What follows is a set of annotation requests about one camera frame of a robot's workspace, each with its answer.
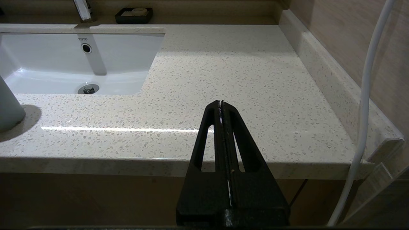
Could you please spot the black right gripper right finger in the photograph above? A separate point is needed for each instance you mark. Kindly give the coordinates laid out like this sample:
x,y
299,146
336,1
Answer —
x,y
255,198

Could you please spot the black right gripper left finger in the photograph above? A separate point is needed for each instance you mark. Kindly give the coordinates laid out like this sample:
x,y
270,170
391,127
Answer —
x,y
195,198

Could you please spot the wooden vanity cabinet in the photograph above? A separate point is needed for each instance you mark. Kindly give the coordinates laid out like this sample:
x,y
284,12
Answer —
x,y
96,198

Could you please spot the chrome sink drain stopper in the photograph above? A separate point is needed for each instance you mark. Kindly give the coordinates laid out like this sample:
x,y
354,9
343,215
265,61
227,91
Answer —
x,y
88,89

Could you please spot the black soap dish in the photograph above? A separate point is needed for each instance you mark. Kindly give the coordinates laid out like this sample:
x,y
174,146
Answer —
x,y
133,19

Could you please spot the round beige soap bar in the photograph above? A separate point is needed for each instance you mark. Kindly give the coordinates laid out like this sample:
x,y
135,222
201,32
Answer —
x,y
136,12

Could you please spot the white ceramic sink basin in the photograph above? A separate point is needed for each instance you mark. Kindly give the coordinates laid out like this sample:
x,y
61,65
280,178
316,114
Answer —
x,y
48,68

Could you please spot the grey cup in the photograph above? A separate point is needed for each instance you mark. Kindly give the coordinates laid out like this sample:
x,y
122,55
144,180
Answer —
x,y
8,110

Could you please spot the chrome faucet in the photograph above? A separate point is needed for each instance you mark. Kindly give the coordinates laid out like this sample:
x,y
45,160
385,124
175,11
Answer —
x,y
82,10

